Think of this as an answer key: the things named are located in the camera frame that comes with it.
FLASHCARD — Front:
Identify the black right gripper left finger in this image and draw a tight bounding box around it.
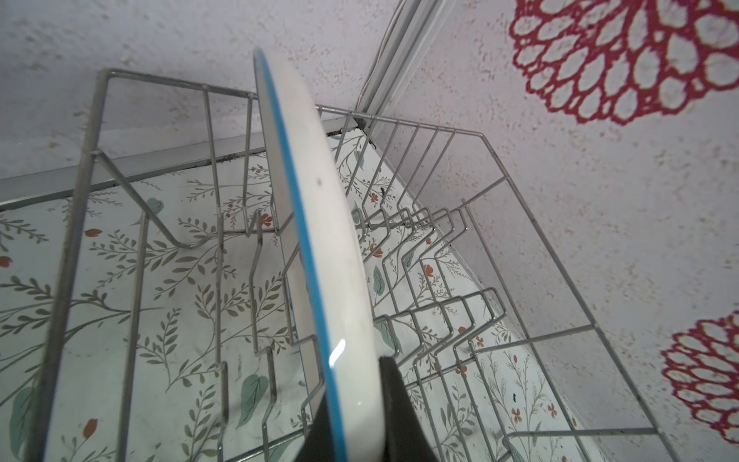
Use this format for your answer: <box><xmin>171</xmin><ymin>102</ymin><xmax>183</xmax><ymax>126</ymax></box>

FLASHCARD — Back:
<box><xmin>294</xmin><ymin>398</ymin><xmax>335</xmax><ymax>462</ymax></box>

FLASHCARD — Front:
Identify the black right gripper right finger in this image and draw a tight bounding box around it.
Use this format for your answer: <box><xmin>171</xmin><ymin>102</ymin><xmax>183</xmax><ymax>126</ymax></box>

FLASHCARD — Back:
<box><xmin>379</xmin><ymin>356</ymin><xmax>438</xmax><ymax>461</ymax></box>

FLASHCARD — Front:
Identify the white round floral plate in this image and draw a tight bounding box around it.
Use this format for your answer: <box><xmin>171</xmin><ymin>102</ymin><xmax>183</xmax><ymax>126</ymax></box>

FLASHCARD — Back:
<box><xmin>253</xmin><ymin>48</ymin><xmax>386</xmax><ymax>461</ymax></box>

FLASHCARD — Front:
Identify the metal wire dish rack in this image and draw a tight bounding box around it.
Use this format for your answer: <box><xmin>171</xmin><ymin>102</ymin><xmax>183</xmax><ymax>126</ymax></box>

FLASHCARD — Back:
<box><xmin>1</xmin><ymin>69</ymin><xmax>679</xmax><ymax>461</ymax></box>

